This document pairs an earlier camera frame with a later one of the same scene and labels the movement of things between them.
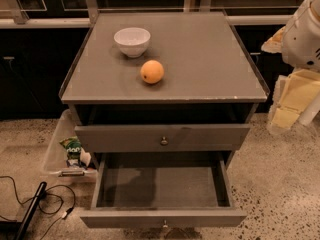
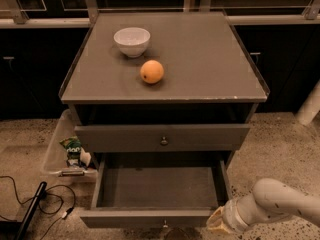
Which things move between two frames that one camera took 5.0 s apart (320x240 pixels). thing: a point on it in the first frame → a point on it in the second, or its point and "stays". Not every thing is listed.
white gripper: [302, 40] → [229, 215]
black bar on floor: [32, 212] stays
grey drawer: [157, 190] stays
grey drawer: [159, 138] stays
